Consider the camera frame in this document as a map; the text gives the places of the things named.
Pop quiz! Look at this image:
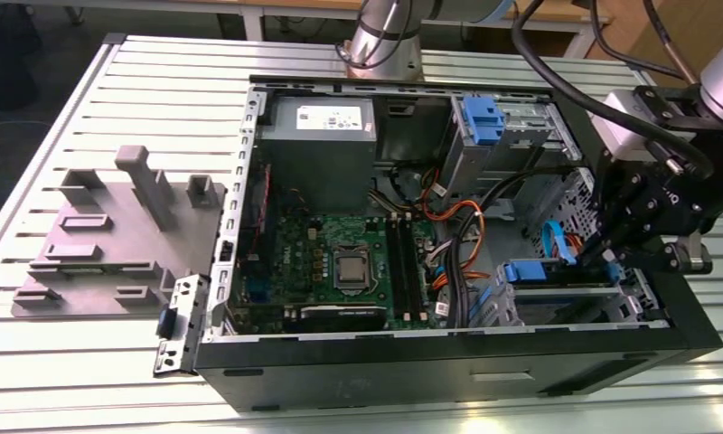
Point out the thick black cable bundle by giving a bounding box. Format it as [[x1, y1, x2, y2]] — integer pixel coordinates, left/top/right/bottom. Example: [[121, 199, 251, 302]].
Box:
[[443, 165, 580, 329]]

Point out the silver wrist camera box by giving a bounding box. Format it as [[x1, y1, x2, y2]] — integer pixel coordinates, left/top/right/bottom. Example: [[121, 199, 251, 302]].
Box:
[[590, 90, 662, 159]]

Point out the black graphics card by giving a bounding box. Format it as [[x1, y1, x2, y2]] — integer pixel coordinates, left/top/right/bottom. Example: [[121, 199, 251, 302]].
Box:
[[283, 303, 391, 335]]

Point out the metal disk bay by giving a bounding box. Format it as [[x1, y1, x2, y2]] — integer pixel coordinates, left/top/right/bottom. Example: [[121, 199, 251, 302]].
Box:
[[493, 259, 653, 326]]

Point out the CPU socket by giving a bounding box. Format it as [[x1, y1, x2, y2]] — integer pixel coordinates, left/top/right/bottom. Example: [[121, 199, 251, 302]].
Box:
[[329, 243, 376, 296]]

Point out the silver CPU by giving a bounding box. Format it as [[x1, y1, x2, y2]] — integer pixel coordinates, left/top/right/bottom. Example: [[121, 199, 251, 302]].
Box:
[[336, 258, 368, 282]]

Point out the grey power supply unit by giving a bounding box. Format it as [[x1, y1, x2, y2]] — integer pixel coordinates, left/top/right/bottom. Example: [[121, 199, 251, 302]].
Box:
[[259, 97, 379, 213]]

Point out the black office chair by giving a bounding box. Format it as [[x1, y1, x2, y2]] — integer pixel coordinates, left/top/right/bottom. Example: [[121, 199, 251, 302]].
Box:
[[0, 0, 44, 112]]

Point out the orange yellow wire bundle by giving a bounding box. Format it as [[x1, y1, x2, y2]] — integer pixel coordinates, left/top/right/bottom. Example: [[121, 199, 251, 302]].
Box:
[[421, 169, 489, 295]]

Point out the brown wooden cabinet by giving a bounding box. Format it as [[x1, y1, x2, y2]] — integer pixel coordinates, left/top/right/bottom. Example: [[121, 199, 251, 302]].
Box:
[[588, 0, 723, 91]]

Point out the grey parts rack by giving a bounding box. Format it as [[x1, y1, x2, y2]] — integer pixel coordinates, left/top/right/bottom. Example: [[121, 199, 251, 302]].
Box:
[[11, 145, 228, 320]]

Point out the blue drive carrier latch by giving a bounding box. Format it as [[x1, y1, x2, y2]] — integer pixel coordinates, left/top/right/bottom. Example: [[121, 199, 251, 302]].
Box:
[[464, 97, 508, 146]]

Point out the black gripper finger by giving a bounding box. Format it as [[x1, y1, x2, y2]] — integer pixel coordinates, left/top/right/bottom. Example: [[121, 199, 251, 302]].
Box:
[[577, 153, 641, 272], [614, 230, 713, 275]]

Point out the blue data wire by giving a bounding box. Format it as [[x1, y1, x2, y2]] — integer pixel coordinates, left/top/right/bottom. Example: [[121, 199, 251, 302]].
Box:
[[541, 219, 580, 268]]

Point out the green motherboard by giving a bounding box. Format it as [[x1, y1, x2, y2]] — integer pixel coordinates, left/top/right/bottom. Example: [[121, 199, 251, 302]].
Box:
[[228, 212, 453, 335]]

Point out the silver drive cage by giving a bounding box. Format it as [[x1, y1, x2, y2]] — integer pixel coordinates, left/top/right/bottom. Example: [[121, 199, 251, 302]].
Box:
[[439, 94, 580, 200]]

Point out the black PC case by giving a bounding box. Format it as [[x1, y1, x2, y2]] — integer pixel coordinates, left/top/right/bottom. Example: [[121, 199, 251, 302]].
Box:
[[192, 74, 723, 415]]

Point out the metal expansion slot latch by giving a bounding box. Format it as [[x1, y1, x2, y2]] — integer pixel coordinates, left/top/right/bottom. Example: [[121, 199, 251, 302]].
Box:
[[152, 272, 213, 379]]

